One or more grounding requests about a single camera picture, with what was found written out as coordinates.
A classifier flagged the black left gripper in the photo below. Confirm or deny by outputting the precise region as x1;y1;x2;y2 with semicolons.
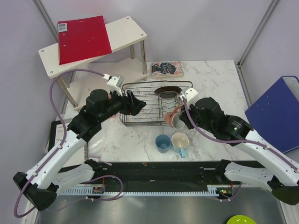
98;87;146;123

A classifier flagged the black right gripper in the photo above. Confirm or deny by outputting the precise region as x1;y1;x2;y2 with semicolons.
180;99;215;133

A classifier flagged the pink patterned ceramic mug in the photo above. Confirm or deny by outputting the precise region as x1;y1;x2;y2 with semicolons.
163;106;185;130

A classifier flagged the light blue ceramic mug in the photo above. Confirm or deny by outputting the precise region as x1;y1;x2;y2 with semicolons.
171;133;189;158

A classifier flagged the small blue cup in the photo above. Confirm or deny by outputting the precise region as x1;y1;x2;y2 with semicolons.
155;134;172;154

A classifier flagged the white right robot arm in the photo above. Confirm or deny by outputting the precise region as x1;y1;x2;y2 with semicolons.
179;95;299;205

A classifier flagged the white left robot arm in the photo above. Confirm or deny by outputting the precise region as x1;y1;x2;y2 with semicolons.
13;89;146;211

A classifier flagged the brown patterned ceramic bowl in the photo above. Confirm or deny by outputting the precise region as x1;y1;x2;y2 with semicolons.
177;97;184;107

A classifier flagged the dark brown plate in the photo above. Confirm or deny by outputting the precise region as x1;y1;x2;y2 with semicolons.
154;86;182;99

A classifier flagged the paperback book with dark cover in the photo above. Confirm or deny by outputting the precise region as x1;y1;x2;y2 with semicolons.
151;61;184;79

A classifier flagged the white two-tier shelf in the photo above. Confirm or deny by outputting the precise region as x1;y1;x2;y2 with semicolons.
39;16;148;110

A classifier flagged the black clipboard with paper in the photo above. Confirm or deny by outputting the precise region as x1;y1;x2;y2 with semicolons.
45;120;89;161

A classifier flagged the red folder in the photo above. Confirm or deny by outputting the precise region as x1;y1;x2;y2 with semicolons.
57;15;112;65

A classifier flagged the green plastic bowl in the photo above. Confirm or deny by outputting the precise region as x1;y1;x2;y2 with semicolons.
226;215;256;224

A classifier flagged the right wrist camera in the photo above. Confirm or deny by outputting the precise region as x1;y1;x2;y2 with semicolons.
178;87;199;104

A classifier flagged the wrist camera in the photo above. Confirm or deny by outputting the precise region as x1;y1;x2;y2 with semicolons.
107;75;124;97
178;87;199;104

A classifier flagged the black wire dish rack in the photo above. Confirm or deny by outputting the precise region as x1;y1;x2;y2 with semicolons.
120;80;193;126

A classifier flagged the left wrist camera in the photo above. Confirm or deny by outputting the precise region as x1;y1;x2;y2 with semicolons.
107;75;124;97

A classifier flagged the blue ring binder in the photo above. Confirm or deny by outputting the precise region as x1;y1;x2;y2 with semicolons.
245;76;299;153

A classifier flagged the white slotted cable duct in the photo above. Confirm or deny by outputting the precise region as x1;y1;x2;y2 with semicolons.
61;184;233;197

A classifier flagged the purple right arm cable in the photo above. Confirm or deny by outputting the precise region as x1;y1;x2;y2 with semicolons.
183;98;299;173

